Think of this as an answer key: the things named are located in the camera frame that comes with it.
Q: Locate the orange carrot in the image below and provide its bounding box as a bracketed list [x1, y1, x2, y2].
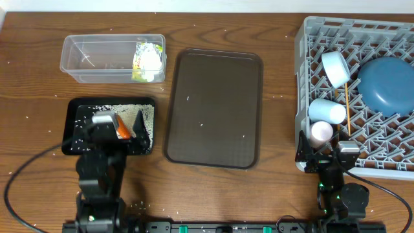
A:
[116, 115, 131, 139]

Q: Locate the pink cup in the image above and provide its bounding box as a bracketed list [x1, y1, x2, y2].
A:
[309, 121, 333, 148]

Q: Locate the light blue cup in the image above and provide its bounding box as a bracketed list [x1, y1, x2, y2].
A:
[308, 98, 347, 124]

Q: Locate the yellow foil snack wrapper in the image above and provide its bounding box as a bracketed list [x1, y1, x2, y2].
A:
[131, 42, 163, 82]

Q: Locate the wooden chopstick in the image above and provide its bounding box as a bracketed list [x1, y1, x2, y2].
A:
[334, 89, 341, 141]
[345, 82, 351, 137]

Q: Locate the white napkin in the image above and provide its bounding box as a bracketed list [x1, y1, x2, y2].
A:
[135, 46, 162, 82]

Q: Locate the light blue small bowl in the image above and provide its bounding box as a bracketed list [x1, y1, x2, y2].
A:
[321, 51, 351, 89]

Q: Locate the dark blue plate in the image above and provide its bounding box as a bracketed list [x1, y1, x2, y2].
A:
[357, 57, 413, 117]

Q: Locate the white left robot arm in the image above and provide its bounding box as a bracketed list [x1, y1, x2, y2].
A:
[61, 111, 150, 232]

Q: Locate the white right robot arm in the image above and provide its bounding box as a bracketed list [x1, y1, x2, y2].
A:
[295, 131, 413, 232]

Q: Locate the black waste tray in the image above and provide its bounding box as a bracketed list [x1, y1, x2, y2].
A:
[61, 97, 157, 157]

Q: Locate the grey dishwasher rack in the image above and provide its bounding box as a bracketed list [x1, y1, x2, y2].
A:
[294, 16, 413, 181]

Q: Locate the brown serving tray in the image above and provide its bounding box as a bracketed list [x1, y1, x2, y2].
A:
[162, 49, 263, 170]

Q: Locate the clear plastic bin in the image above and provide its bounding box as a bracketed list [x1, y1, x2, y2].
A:
[60, 34, 167, 83]

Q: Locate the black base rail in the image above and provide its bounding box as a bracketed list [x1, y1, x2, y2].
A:
[61, 216, 387, 233]

